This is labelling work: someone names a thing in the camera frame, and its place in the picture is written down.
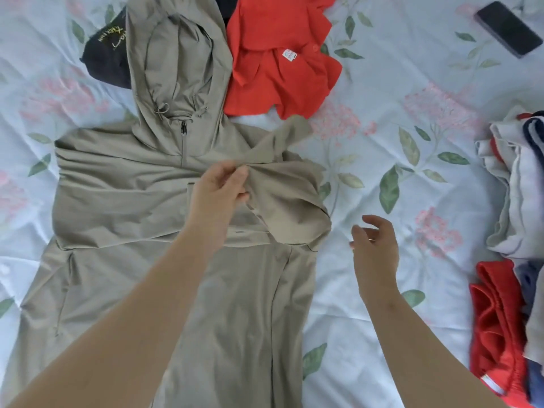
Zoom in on person's right hand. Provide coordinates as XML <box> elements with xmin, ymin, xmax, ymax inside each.
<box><xmin>349</xmin><ymin>214</ymin><xmax>400</xmax><ymax>305</ymax></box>

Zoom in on person's left hand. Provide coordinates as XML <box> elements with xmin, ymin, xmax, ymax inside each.
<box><xmin>186</xmin><ymin>160</ymin><xmax>251</xmax><ymax>252</ymax></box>

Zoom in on khaki hooded zip jacket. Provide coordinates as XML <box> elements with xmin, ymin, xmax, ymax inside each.
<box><xmin>0</xmin><ymin>0</ymin><xmax>333</xmax><ymax>408</ymax></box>

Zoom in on person's left forearm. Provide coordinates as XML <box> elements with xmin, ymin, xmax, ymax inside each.
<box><xmin>0</xmin><ymin>225</ymin><xmax>227</xmax><ymax>408</ymax></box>

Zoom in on person's right forearm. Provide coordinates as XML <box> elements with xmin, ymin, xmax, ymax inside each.
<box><xmin>361</xmin><ymin>288</ymin><xmax>508</xmax><ymax>408</ymax></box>

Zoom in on light blue floral bed sheet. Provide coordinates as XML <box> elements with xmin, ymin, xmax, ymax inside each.
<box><xmin>0</xmin><ymin>0</ymin><xmax>544</xmax><ymax>408</ymax></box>

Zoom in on red collared shirt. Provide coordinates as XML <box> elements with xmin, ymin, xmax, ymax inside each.
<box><xmin>224</xmin><ymin>0</ymin><xmax>343</xmax><ymax>120</ymax></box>

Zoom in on red elastic-waist shorts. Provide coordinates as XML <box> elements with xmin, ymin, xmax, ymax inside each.
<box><xmin>469</xmin><ymin>259</ymin><xmax>533</xmax><ymax>408</ymax></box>

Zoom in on white crumpled garment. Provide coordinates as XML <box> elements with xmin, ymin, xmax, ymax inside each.
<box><xmin>475</xmin><ymin>105</ymin><xmax>544</xmax><ymax>260</ymax></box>

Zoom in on dark navy garment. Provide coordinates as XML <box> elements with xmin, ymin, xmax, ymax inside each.
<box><xmin>212</xmin><ymin>0</ymin><xmax>241</xmax><ymax>27</ymax></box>

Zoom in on blue garment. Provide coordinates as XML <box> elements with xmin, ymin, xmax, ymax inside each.
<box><xmin>512</xmin><ymin>259</ymin><xmax>544</xmax><ymax>406</ymax></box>

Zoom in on black garment with yellow print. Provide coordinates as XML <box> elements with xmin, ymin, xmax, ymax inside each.
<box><xmin>80</xmin><ymin>7</ymin><xmax>132</xmax><ymax>90</ymax></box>

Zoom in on grey garment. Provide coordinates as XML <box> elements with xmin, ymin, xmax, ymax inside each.
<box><xmin>524</xmin><ymin>272</ymin><xmax>544</xmax><ymax>375</ymax></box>

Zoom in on navy garment with white trim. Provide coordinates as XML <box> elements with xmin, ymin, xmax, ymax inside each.
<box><xmin>521</xmin><ymin>110</ymin><xmax>544</xmax><ymax>168</ymax></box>

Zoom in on black smartphone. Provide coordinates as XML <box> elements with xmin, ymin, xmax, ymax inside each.
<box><xmin>474</xmin><ymin>1</ymin><xmax>544</xmax><ymax>59</ymax></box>

